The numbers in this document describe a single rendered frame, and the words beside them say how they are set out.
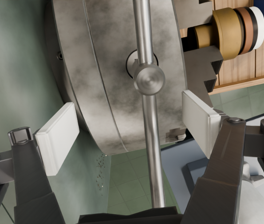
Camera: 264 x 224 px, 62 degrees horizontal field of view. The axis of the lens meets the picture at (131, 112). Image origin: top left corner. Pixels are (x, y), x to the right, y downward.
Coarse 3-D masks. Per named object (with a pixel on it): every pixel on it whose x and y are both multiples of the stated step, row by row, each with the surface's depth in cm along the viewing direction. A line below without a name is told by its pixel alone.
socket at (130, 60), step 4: (132, 52) 23; (136, 52) 23; (128, 56) 24; (132, 56) 23; (136, 56) 23; (128, 60) 23; (132, 60) 23; (156, 60) 23; (128, 64) 23; (132, 64) 23; (128, 68) 23; (128, 72) 24; (132, 76) 24
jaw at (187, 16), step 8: (176, 0) 32; (184, 0) 32; (192, 0) 32; (200, 0) 34; (208, 0) 33; (176, 8) 33; (184, 8) 33; (192, 8) 33; (200, 8) 33; (208, 8) 33; (184, 16) 33; (192, 16) 33; (200, 16) 34; (208, 16) 34; (184, 24) 34; (192, 24) 34
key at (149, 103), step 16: (144, 0) 15; (144, 16) 15; (144, 32) 15; (144, 48) 16; (144, 96) 17; (144, 112) 18; (144, 128) 18; (160, 160) 18; (160, 176) 18; (160, 192) 18
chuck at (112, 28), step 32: (96, 0) 23; (128, 0) 22; (160, 0) 22; (96, 32) 23; (128, 32) 22; (160, 32) 22; (160, 64) 23; (128, 96) 24; (160, 96) 25; (128, 128) 27; (160, 128) 28
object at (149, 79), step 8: (136, 64) 18; (144, 64) 15; (152, 64) 15; (136, 72) 15; (144, 72) 15; (152, 72) 15; (160, 72) 15; (136, 80) 15; (144, 80) 15; (152, 80) 15; (160, 80) 15; (136, 88) 15; (144, 88) 15; (152, 88) 15; (160, 88) 15
